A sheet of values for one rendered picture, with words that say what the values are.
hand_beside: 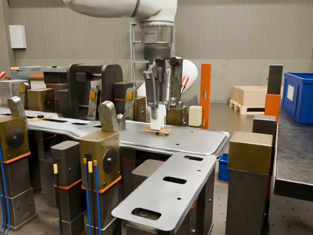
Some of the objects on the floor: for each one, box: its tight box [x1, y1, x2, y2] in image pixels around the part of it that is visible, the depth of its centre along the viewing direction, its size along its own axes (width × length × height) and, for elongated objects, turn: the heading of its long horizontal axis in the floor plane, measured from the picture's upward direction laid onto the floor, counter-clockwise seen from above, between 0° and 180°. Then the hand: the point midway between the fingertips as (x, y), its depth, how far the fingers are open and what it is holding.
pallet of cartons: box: [230, 86, 283, 114], centre depth 610 cm, size 141×105×49 cm
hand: (157, 117), depth 79 cm, fingers closed, pressing on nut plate
